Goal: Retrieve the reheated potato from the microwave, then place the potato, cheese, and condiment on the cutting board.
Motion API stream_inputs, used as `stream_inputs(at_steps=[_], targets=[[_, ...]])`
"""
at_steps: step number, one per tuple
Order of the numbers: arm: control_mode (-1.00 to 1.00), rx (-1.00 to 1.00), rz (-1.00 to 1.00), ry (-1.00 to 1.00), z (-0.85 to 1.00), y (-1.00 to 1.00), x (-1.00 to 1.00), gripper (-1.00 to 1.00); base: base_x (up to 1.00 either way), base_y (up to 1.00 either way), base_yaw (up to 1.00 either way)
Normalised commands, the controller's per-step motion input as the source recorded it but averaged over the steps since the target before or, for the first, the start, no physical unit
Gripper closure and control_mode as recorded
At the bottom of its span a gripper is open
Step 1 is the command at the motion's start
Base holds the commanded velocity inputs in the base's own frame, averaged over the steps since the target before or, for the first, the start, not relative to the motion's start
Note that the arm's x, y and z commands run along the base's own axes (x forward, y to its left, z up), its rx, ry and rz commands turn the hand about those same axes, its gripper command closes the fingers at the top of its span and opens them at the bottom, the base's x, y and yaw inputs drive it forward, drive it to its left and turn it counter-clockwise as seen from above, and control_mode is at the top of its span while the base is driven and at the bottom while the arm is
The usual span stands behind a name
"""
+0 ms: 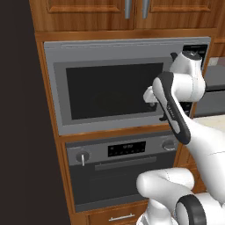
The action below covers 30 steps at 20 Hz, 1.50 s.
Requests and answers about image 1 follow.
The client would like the dark tall fridge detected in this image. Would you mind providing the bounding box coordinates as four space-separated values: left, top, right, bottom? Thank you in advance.
0 0 72 225

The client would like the wooden drawer front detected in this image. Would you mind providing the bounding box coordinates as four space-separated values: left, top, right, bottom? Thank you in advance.
87 201 151 225

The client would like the grey drawer handle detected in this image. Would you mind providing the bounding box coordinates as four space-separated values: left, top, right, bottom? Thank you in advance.
108 213 136 222

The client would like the wooden cupboard door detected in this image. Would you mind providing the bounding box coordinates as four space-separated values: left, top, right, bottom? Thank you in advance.
29 0 136 33
134 0 225 30

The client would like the dark oven door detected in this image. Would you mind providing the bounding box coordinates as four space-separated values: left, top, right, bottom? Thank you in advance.
68 152 178 213

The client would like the grey cupboard handle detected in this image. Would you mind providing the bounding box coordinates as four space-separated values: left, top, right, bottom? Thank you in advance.
142 0 151 20
124 0 133 20

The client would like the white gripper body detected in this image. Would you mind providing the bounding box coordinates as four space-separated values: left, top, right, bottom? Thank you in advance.
142 85 161 108

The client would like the grey oven door handle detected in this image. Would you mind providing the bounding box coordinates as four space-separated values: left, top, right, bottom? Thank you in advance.
93 156 158 171

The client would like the grey microwave door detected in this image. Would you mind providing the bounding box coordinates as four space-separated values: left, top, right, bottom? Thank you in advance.
43 43 178 136

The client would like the grey microwave oven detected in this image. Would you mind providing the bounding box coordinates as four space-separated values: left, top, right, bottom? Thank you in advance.
43 36 212 136

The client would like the grey boxy appliance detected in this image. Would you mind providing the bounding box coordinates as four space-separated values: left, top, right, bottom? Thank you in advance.
192 65 225 119

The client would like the grey built-in oven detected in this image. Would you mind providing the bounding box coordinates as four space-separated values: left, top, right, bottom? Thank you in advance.
64 131 182 214

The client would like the grey oven knob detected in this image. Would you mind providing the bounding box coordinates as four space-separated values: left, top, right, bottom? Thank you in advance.
161 138 177 152
76 150 91 167

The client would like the white wall socket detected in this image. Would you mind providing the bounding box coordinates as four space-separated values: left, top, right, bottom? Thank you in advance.
207 56 220 67

